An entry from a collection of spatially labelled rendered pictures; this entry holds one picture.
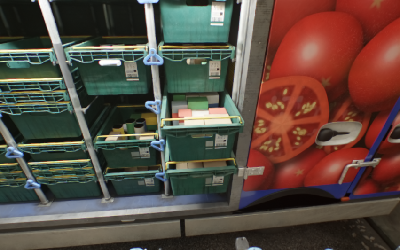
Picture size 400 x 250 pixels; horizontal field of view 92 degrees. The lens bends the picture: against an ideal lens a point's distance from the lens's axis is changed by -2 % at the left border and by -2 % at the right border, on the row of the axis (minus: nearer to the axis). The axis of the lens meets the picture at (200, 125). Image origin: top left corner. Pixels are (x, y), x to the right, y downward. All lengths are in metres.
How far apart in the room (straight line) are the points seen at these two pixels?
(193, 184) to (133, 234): 0.78
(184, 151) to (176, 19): 0.65
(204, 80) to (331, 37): 0.64
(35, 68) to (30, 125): 0.37
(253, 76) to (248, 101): 0.13
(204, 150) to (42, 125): 0.97
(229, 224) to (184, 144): 0.96
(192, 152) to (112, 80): 0.59
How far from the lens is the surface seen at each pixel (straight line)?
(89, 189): 1.73
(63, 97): 1.29
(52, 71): 1.29
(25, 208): 1.99
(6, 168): 1.82
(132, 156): 1.42
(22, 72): 1.37
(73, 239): 1.96
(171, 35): 1.10
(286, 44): 1.05
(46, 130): 1.49
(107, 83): 1.21
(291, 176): 1.54
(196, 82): 1.15
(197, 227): 1.75
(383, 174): 2.04
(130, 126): 1.58
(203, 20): 1.09
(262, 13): 0.99
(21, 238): 2.09
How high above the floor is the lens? 1.89
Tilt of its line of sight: 30 degrees down
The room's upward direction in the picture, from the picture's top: 1 degrees clockwise
